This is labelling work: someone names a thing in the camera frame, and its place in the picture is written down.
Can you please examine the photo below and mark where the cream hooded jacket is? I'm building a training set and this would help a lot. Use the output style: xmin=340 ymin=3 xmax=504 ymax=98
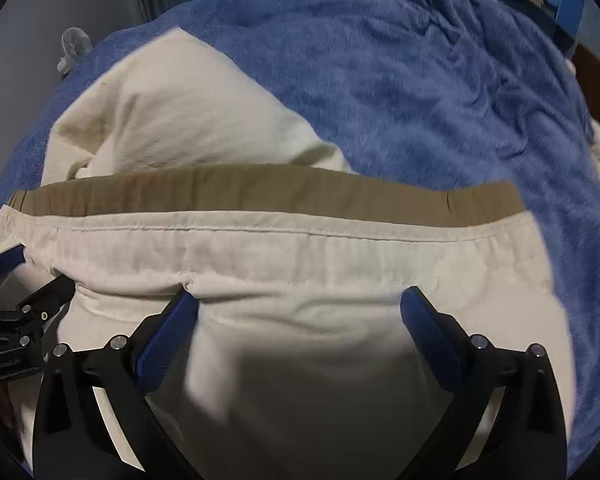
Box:
xmin=0 ymin=27 xmax=577 ymax=480

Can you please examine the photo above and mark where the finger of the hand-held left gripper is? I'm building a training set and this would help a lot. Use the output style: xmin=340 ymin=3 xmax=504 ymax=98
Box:
xmin=0 ymin=245 xmax=27 ymax=287
xmin=14 ymin=276 xmax=77 ymax=322

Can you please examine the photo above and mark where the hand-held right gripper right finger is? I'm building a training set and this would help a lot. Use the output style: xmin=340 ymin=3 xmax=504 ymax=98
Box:
xmin=399 ymin=286 xmax=567 ymax=480

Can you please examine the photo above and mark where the blue box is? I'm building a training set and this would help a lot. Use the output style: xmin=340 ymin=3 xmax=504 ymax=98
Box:
xmin=545 ymin=0 xmax=587 ymax=38

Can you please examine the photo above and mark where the small white fan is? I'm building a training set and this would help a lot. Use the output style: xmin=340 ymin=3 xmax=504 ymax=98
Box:
xmin=55 ymin=27 xmax=94 ymax=75

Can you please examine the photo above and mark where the blue fleece blanket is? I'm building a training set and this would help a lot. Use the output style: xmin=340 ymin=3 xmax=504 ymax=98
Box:
xmin=0 ymin=0 xmax=600 ymax=478

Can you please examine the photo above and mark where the wooden headboard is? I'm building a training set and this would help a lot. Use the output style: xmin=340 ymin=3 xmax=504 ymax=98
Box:
xmin=572 ymin=42 xmax=600 ymax=138

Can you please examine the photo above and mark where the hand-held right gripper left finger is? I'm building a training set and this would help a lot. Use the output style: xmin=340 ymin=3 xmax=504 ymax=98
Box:
xmin=32 ymin=287 xmax=201 ymax=480

